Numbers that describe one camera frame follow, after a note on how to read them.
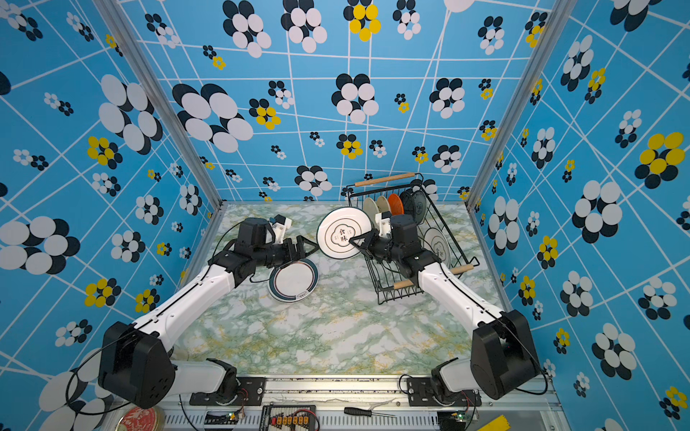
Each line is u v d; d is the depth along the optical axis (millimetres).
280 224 743
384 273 654
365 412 705
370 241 706
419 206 1070
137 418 671
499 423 685
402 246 627
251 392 733
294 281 936
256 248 646
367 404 722
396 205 997
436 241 912
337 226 821
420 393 725
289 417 683
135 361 400
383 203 997
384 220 761
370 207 999
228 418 704
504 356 411
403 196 1060
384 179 1052
